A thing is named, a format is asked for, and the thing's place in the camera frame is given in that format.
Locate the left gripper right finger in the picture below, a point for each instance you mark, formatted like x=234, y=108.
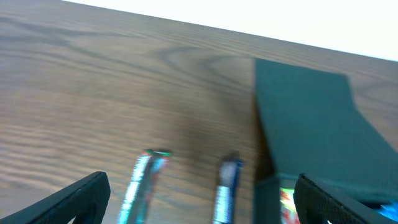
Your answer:
x=318, y=203

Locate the green Haribo gummy bag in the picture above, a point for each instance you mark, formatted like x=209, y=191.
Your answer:
x=288, y=213

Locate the dark green open box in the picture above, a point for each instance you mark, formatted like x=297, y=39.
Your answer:
x=311, y=125

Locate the blue Oreo cookie pack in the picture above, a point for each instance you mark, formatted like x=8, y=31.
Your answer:
x=388, y=210

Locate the dark blue snack bar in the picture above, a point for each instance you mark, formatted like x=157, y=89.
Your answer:
x=226, y=187

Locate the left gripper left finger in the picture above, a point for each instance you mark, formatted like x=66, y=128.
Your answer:
x=84, y=201

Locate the green red snack bar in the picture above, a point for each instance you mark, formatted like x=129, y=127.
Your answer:
x=136, y=203

